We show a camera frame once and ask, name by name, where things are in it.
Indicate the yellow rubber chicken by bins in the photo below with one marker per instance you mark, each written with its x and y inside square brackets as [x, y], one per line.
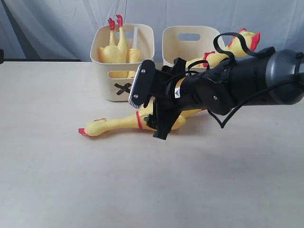
[136, 121]

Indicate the white backdrop curtain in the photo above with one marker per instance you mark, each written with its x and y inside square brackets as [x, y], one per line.
[65, 29]

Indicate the headless yellow rubber chicken body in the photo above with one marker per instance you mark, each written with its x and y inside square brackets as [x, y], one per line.
[114, 53]

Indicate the cream bin marked X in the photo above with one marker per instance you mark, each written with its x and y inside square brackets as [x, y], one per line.
[115, 80]

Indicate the severed chicken head with tube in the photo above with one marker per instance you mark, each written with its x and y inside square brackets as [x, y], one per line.
[134, 53]

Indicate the cream bin marked O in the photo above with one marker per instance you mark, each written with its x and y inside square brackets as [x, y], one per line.
[187, 42]

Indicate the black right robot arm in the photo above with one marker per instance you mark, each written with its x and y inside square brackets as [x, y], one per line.
[270, 78]

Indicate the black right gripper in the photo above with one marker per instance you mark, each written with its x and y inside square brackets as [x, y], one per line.
[162, 87]

